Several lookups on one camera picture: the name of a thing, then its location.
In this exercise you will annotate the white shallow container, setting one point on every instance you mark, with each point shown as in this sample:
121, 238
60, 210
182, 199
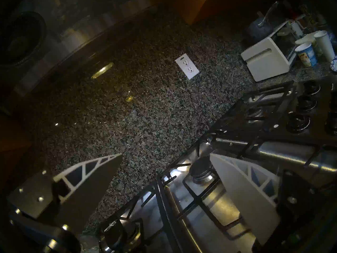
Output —
305, 39

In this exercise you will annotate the dark blue saucepan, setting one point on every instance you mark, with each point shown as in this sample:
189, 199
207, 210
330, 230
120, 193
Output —
258, 29

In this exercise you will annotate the plain white paper cup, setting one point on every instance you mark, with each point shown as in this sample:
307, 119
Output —
325, 45

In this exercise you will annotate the white wall outlet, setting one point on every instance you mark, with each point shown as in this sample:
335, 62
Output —
187, 66

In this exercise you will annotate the yellow hood lamp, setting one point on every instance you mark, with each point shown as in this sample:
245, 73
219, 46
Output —
102, 70

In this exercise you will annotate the small white bottle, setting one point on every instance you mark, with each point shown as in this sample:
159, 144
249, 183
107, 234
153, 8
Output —
296, 28

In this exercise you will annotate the black stove knob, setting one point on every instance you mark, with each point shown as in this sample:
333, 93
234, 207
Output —
312, 87
331, 123
306, 103
298, 123

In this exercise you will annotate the blue patterned paper plate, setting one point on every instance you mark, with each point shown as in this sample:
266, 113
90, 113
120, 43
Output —
333, 64

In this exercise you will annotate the steel range hood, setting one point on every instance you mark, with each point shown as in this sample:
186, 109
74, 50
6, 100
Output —
79, 31

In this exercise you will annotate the narrow wooden wall cabinet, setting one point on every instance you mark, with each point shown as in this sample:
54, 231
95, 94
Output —
192, 6

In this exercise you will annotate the white toaster oven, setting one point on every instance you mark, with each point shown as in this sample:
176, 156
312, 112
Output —
264, 60

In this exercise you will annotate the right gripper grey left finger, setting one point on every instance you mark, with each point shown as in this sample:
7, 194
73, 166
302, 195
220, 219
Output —
87, 186

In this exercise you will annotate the steel gas cooktop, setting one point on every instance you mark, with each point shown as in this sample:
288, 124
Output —
223, 210

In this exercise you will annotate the blue printed paper cup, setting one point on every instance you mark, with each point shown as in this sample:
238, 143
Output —
306, 55

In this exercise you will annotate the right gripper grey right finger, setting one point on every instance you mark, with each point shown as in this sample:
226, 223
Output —
244, 197

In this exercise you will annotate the wide wooden wall cabinet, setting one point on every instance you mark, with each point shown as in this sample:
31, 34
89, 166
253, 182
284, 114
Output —
13, 139

